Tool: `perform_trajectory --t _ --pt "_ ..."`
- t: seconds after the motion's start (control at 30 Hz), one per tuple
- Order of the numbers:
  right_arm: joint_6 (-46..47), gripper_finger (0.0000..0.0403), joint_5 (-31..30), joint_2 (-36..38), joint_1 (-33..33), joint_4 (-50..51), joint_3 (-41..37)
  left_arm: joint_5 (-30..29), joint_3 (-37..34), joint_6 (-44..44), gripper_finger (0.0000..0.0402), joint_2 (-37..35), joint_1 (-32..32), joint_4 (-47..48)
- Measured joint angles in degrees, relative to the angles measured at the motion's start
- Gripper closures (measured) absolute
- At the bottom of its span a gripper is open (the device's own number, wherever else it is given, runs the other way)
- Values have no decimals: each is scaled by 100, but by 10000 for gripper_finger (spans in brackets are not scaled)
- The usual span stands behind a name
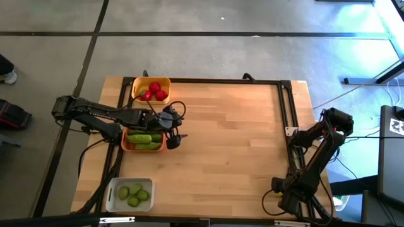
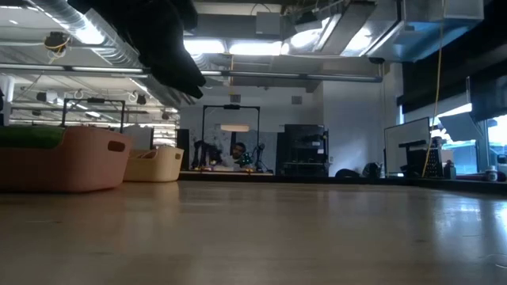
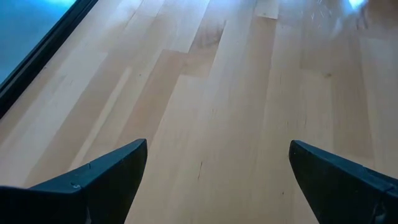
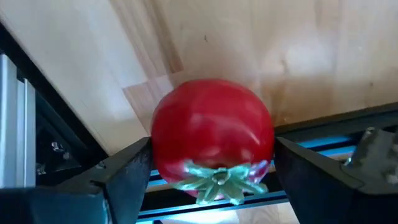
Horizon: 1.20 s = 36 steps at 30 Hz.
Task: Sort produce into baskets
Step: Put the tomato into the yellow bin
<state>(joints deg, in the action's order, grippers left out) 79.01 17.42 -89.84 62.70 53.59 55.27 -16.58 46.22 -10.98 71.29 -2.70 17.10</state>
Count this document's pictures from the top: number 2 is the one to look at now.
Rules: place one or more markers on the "black bag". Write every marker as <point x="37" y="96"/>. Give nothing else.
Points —
<point x="370" y="171"/>
<point x="348" y="173"/>

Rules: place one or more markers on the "black column box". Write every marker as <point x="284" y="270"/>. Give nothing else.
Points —
<point x="183" y="150"/>

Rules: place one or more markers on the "ceiling light panel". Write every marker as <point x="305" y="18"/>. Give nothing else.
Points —
<point x="255" y="48"/>
<point x="206" y="46"/>

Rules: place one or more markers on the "dark bottle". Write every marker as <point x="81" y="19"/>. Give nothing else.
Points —
<point x="450" y="170"/>

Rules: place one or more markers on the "grey ceiling junction box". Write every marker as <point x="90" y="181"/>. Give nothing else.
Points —
<point x="268" y="23"/>

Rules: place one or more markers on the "black yellow ceiling device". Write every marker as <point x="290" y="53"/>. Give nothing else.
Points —
<point x="55" y="41"/>

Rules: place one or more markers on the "white whiteboard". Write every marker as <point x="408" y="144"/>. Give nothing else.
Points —
<point x="404" y="132"/>

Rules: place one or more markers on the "black desk stand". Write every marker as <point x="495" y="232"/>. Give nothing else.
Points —
<point x="416" y="158"/>

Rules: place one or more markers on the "white bottle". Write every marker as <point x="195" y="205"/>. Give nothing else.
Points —
<point x="491" y="173"/>

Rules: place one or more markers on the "grey ceiling pipe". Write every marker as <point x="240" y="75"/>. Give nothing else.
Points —
<point x="317" y="77"/>

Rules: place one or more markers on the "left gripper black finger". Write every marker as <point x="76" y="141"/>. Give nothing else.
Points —
<point x="178" y="73"/>

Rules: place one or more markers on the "person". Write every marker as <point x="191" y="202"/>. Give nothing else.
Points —
<point x="237" y="149"/>

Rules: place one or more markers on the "orange plastic basket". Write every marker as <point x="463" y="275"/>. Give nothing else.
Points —
<point x="59" y="166"/>

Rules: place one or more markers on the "background black robot arm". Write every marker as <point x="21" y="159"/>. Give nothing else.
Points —
<point x="259" y="152"/>
<point x="206" y="152"/>

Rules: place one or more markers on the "black aluminium table frame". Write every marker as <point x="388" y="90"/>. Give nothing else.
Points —
<point x="301" y="179"/>

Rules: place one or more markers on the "grey wall vent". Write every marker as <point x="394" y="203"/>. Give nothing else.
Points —
<point x="296" y="100"/>
<point x="235" y="98"/>

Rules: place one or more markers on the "black shelf cabinet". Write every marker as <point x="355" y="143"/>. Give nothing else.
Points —
<point x="301" y="150"/>

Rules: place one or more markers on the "yellow plastic basket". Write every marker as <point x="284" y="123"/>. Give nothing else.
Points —
<point x="156" y="166"/>

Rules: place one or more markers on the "green ridged cucumber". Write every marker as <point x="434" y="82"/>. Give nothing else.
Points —
<point x="27" y="136"/>

